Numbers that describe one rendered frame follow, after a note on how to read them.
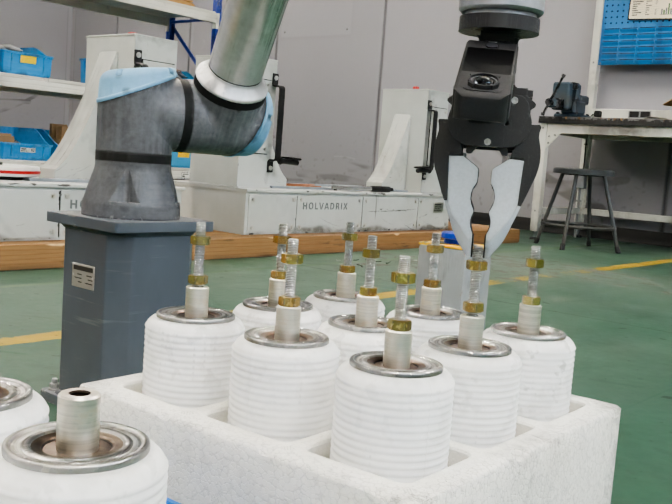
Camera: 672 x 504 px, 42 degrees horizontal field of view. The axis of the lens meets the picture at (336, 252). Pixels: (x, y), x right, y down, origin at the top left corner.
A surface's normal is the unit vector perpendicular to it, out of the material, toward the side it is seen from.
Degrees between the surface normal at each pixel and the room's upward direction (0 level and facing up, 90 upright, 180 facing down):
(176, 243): 90
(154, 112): 91
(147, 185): 72
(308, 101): 90
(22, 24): 90
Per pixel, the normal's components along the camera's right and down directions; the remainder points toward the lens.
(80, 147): 0.76, 0.12
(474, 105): -0.22, 0.55
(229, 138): 0.33, 0.70
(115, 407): -0.62, 0.04
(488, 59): 0.00, -0.82
